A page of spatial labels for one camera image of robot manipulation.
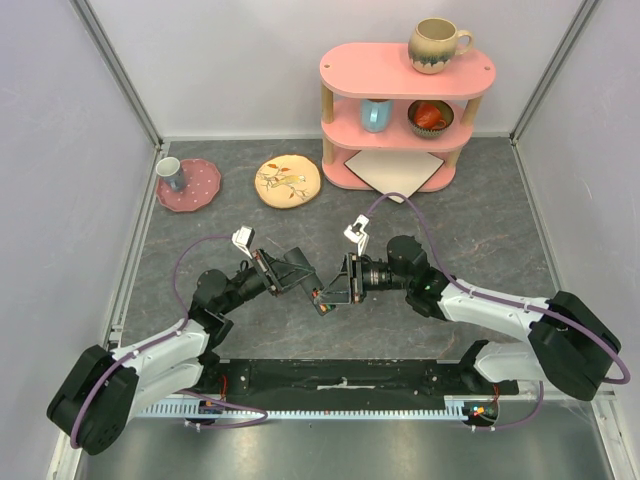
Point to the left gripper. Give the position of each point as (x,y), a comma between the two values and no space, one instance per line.
(276,268)

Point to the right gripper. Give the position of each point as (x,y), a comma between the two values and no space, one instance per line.
(355,278)

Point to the black remote control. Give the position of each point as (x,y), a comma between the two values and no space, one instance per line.
(311,285)

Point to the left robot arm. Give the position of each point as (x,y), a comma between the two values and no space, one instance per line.
(105,389)

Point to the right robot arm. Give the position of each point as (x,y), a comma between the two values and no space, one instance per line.
(559,340)

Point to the yellow bird plate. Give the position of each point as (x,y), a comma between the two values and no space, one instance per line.
(287,181)

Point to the white square board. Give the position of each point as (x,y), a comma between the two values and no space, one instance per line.
(386,171)

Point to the pink dotted plate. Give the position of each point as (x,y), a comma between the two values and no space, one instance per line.
(203,182)

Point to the grey small cup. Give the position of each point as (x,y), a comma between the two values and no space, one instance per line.
(170,171)

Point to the light blue mug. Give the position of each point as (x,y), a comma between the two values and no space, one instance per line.
(375,114)

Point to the pink three-tier shelf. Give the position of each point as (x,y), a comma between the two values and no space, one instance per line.
(352,72)

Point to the orange cup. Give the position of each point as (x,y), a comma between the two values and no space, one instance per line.
(428,116)

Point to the beige ceramic mug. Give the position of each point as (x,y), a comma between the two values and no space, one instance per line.
(435,42)

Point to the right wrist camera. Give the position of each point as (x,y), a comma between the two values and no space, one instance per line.
(356,233)

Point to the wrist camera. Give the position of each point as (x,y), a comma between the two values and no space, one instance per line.
(356,233)
(242,239)

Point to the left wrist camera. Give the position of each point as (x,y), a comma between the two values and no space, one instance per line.
(242,239)

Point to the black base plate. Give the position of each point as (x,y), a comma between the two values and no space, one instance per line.
(275,384)

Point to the slotted cable duct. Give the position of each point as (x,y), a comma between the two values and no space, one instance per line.
(193,409)

